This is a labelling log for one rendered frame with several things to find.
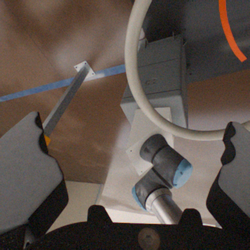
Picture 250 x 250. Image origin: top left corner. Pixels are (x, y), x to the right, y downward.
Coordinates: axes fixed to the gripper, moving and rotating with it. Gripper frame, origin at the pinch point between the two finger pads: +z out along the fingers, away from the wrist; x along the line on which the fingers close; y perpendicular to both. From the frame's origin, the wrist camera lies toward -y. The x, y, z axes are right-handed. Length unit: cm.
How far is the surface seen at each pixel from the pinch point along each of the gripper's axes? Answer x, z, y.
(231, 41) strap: 90, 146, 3
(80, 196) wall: -129, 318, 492
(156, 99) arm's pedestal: 19, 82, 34
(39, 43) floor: -99, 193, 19
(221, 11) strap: 72, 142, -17
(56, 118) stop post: -61, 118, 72
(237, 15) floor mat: 84, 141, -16
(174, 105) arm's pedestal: 30, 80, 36
